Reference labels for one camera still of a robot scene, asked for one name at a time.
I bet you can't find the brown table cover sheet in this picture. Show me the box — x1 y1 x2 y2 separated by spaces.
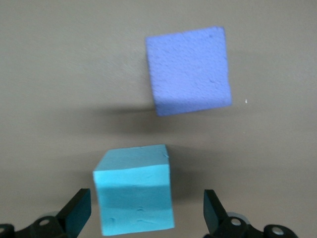
0 0 317 238

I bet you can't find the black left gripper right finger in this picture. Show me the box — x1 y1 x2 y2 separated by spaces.
203 189 298 238

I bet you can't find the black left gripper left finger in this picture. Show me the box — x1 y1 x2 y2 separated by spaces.
0 188 92 238

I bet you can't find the purple foam block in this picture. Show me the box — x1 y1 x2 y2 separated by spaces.
145 26 233 117

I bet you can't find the light blue foam block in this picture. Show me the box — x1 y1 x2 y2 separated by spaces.
93 144 175 236

